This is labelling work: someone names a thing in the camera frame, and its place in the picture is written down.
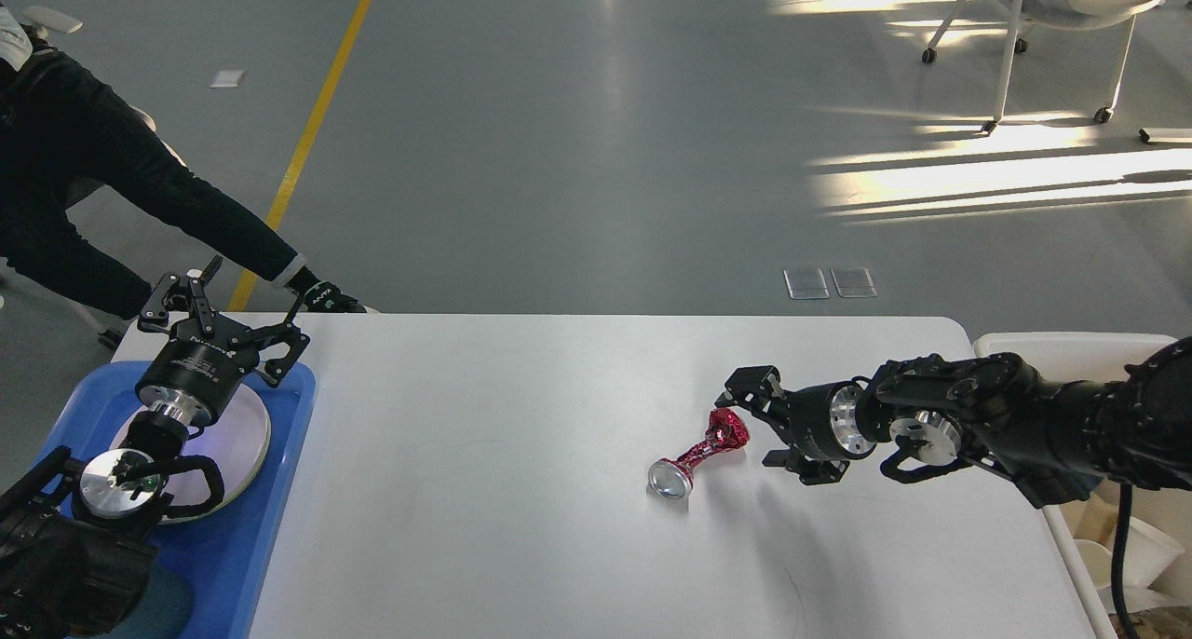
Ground teal mug yellow inside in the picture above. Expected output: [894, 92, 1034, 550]
[101, 565, 195, 638]

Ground blue plastic tray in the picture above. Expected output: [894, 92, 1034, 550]
[39, 360, 316, 638]

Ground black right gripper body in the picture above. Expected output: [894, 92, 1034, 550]
[783, 381, 876, 463]

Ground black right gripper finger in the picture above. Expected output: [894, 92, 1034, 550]
[714, 366, 791, 426]
[762, 447, 850, 486]

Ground white office chair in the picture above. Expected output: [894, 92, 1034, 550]
[921, 0, 1163, 134]

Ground brown paper bag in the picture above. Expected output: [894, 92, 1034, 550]
[1060, 495, 1118, 550]

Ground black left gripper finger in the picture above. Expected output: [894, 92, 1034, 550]
[226, 298, 310, 387]
[138, 254, 234, 342]

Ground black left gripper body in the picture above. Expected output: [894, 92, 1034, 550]
[136, 337, 257, 428]

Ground clear floor plate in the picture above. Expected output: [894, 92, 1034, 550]
[830, 266, 879, 298]
[783, 268, 831, 300]

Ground clear floor plate left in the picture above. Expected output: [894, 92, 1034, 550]
[783, 268, 831, 300]

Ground white plastic bin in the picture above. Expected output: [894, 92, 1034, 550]
[974, 331, 1188, 638]

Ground pink plate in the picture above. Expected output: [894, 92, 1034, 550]
[110, 384, 272, 525]

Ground clear floor plate right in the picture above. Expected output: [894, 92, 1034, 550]
[830, 266, 879, 298]

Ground crushed red can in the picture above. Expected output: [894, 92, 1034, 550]
[646, 407, 751, 500]

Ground person dark trousers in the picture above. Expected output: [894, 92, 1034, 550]
[0, 1, 370, 321]

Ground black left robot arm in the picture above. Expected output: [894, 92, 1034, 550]
[4, 258, 309, 638]

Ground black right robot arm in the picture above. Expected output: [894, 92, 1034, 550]
[715, 339, 1188, 638]

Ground white paper cup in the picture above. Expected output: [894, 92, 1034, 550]
[1074, 538, 1115, 590]
[1120, 517, 1186, 589]

